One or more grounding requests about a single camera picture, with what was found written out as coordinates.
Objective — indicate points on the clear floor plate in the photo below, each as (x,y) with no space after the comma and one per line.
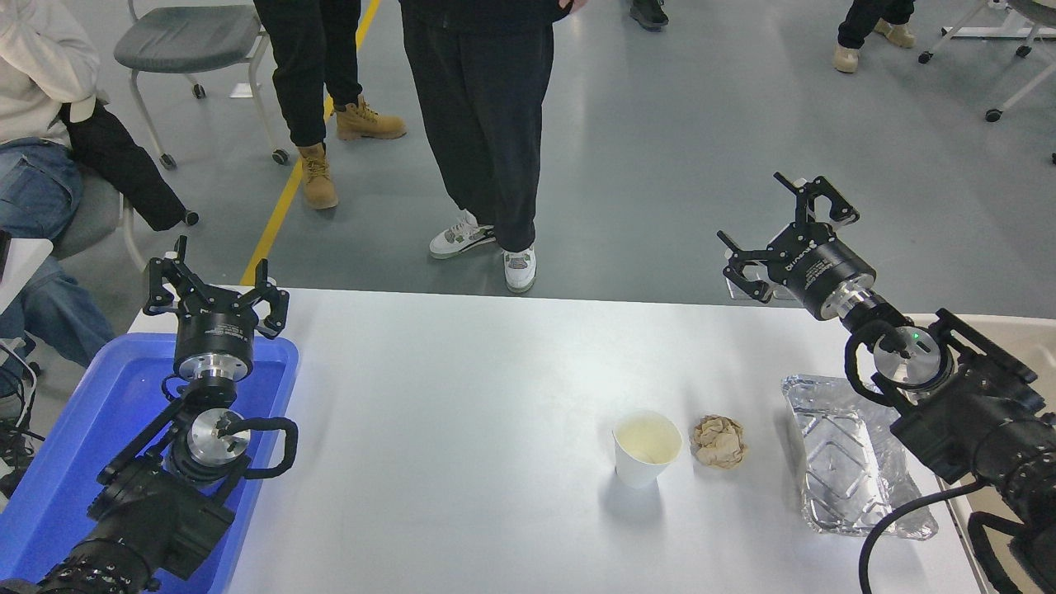
(736,289)

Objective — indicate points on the person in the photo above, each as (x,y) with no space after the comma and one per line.
(309,66)
(648,12)
(37,74)
(487,124)
(866,21)

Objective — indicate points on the large pale bin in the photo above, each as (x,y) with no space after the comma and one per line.
(1023,338)

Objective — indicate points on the white paper cup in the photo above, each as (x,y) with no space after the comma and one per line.
(648,466)

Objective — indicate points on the small white table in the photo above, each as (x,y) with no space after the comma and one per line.
(21,264)

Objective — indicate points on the grey seat wheeled chair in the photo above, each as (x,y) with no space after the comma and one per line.
(190,37)

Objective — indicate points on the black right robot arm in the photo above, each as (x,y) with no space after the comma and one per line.
(982,421)

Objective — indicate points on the grey chair with white legs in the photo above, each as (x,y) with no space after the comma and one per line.
(87,219)

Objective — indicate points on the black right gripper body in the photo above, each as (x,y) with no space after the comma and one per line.
(817,268)

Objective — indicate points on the blue plastic tray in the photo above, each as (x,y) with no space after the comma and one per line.
(66,445)

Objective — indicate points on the crumpled tan paper ball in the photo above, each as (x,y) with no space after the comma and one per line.
(719,443)

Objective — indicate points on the crumpled silver foil tray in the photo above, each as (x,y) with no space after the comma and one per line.
(837,462)

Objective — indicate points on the black jacket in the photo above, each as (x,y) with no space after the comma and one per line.
(124,173)

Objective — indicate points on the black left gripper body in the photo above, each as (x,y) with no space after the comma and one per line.
(213,330)

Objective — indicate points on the white wheeled chair base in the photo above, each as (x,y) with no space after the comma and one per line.
(1027,87)

